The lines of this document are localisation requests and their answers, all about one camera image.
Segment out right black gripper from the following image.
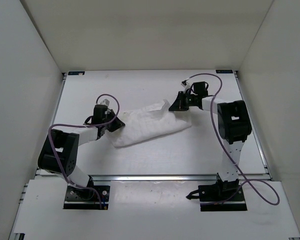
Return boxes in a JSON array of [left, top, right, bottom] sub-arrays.
[[168, 91, 197, 112]]

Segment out white skirt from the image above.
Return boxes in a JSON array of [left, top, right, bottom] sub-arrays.
[[106, 99, 192, 148]]

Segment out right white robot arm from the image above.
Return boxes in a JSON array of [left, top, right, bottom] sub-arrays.
[[168, 80, 252, 200]]

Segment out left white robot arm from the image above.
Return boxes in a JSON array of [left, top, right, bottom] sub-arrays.
[[37, 104, 125, 199]]

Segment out left blue corner label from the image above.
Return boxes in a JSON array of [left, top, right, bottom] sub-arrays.
[[67, 71, 85, 76]]

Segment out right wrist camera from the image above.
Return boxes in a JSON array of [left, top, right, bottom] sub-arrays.
[[181, 78, 191, 92]]

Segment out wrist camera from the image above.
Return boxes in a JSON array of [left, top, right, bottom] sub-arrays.
[[99, 99, 110, 107], [181, 78, 191, 92]]

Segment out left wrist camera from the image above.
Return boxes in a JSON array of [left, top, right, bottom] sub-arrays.
[[99, 99, 110, 107]]

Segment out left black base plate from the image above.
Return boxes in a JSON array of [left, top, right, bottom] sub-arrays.
[[63, 185, 111, 211]]

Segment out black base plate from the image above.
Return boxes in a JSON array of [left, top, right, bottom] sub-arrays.
[[186, 179, 248, 212], [63, 185, 111, 211]]

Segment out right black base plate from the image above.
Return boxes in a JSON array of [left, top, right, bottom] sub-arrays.
[[186, 179, 248, 212]]

